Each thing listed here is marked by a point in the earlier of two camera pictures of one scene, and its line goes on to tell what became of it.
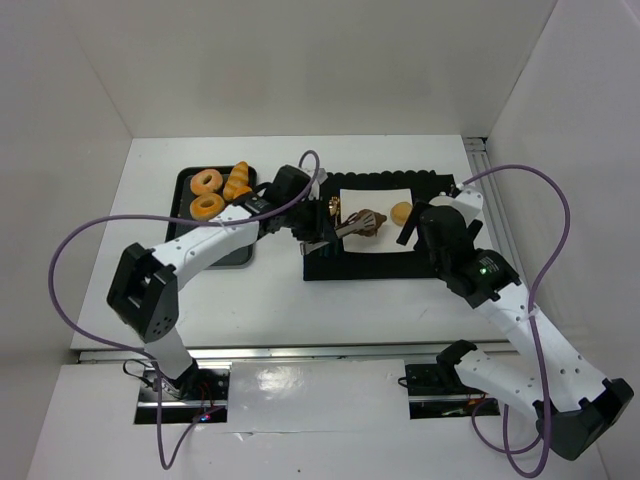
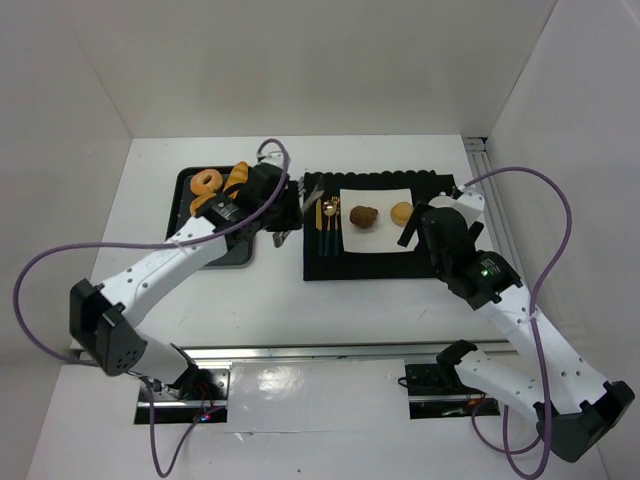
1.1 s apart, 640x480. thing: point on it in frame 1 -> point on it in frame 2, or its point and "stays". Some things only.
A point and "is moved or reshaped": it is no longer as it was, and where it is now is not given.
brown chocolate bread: (379, 219) -> (363, 216)
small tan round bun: (399, 212) stays
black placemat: (329, 262) stays
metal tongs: (357, 222) is moved or reshaped
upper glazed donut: (206, 181) stays
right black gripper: (420, 220) stays
